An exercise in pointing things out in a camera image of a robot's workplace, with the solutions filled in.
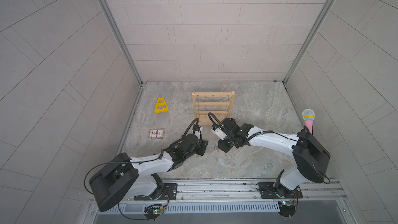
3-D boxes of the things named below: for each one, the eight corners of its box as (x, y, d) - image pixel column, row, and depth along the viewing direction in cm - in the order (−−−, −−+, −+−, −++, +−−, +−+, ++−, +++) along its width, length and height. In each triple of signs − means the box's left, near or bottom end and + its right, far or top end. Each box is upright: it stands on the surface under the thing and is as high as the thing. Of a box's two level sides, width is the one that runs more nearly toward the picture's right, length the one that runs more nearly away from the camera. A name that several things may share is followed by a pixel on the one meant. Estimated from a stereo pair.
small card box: (148, 139, 90) (147, 137, 88) (150, 129, 93) (149, 128, 92) (163, 139, 90) (162, 137, 88) (165, 129, 93) (164, 128, 92)
